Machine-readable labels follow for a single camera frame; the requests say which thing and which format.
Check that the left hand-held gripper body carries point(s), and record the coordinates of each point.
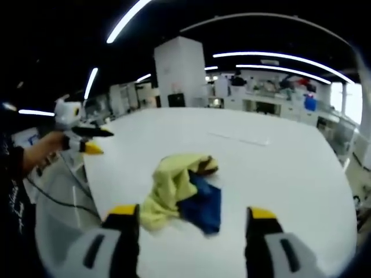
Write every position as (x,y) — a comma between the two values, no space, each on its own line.
(67,111)

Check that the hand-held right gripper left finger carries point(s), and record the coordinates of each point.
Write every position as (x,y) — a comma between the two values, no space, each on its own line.
(121,231)

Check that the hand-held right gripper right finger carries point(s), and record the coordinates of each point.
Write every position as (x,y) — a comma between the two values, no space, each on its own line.
(262,231)

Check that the yellow and blue garment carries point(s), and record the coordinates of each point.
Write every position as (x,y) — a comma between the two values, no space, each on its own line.
(174,188)

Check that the person's left hand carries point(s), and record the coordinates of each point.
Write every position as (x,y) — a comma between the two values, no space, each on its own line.
(53,143)

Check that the long ceiling light strip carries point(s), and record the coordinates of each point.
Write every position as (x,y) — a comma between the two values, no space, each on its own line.
(284,58)
(124,20)
(36,113)
(90,82)
(278,69)

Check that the short ceiling light strip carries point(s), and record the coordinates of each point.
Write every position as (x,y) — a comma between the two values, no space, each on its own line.
(211,68)
(144,78)

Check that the black box at pillar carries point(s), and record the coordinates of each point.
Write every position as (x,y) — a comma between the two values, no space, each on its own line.
(176,100)

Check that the white square pillar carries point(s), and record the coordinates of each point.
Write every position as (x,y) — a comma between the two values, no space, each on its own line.
(179,69)

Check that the white workbench with clutter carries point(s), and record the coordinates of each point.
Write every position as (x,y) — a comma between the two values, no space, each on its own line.
(261,101)

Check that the bright window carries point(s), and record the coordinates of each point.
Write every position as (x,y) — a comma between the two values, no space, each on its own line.
(347,101)

